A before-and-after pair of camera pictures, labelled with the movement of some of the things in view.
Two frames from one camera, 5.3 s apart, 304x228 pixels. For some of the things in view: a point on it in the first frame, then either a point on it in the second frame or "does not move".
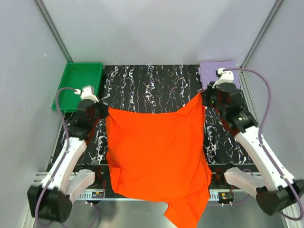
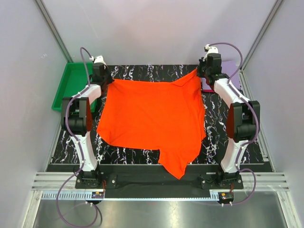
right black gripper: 206,93 -> 202,61
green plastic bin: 77,75 does not move
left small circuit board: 97,194 does not move
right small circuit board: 225,197 does not move
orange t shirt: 162,158 -> 166,116
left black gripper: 104,108 -> 106,70
